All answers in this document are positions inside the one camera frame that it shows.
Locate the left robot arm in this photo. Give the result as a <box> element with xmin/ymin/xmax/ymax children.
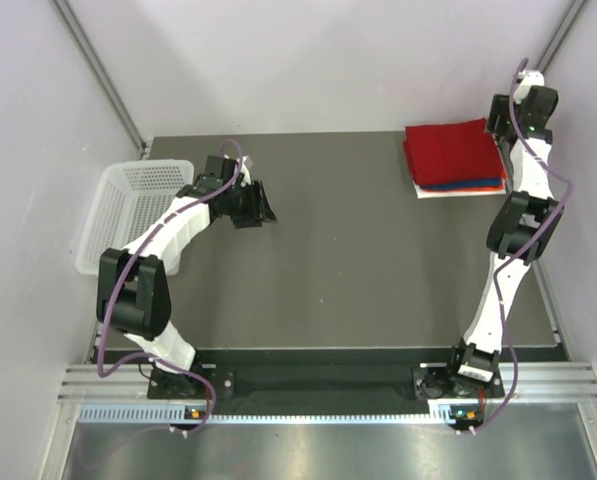
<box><xmin>96</xmin><ymin>154</ymin><xmax>277</xmax><ymax>400</ymax></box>

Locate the folded blue t-shirt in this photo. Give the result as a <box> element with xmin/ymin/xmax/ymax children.
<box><xmin>422</xmin><ymin>178</ymin><xmax>504</xmax><ymax>192</ymax></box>

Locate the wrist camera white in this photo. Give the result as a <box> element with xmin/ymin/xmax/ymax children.
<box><xmin>511</xmin><ymin>69</ymin><xmax>545</xmax><ymax>104</ymax></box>
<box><xmin>238</xmin><ymin>155</ymin><xmax>253</xmax><ymax>187</ymax></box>

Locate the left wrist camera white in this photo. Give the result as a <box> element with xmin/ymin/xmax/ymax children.
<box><xmin>238</xmin><ymin>155</ymin><xmax>253</xmax><ymax>187</ymax></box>

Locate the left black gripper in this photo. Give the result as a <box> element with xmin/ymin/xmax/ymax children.
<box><xmin>222</xmin><ymin>178</ymin><xmax>276</xmax><ymax>228</ymax></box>

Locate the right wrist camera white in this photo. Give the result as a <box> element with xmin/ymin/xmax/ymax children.
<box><xmin>511</xmin><ymin>69</ymin><xmax>545</xmax><ymax>104</ymax></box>

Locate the folded white t-shirt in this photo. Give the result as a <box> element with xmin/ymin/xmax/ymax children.
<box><xmin>413</xmin><ymin>183</ymin><xmax>506</xmax><ymax>199</ymax></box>

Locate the left aluminium frame post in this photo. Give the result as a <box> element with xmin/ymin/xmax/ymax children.
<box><xmin>49</xmin><ymin>0</ymin><xmax>149</xmax><ymax>159</ymax></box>

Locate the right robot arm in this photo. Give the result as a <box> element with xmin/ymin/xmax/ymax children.
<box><xmin>444</xmin><ymin>85</ymin><xmax>562</xmax><ymax>397</ymax></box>

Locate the slotted grey cable duct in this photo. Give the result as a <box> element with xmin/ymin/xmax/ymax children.
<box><xmin>80</xmin><ymin>399</ymin><xmax>484</xmax><ymax>426</ymax></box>

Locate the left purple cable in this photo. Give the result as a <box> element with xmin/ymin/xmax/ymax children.
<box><xmin>96</xmin><ymin>138</ymin><xmax>244</xmax><ymax>436</ymax></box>

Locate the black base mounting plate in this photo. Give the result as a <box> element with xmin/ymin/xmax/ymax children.
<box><xmin>147</xmin><ymin>347</ymin><xmax>509</xmax><ymax>401</ymax></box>

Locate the folded orange t-shirt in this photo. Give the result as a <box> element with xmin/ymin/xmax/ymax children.
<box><xmin>421</xmin><ymin>172</ymin><xmax>507</xmax><ymax>193</ymax></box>

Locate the white plastic basket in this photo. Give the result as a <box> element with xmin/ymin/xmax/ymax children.
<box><xmin>75</xmin><ymin>159</ymin><xmax>194</xmax><ymax>276</ymax></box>

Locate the right aluminium frame post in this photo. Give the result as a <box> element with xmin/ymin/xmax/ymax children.
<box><xmin>530</xmin><ymin>0</ymin><xmax>589</xmax><ymax>75</ymax></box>

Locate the red t-shirt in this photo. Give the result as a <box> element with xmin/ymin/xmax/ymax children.
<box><xmin>403</xmin><ymin>118</ymin><xmax>505</xmax><ymax>188</ymax></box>

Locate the aluminium frame post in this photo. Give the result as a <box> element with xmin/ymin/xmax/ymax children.
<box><xmin>530</xmin><ymin>0</ymin><xmax>589</xmax><ymax>75</ymax></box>
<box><xmin>49</xmin><ymin>0</ymin><xmax>149</xmax><ymax>159</ymax></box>

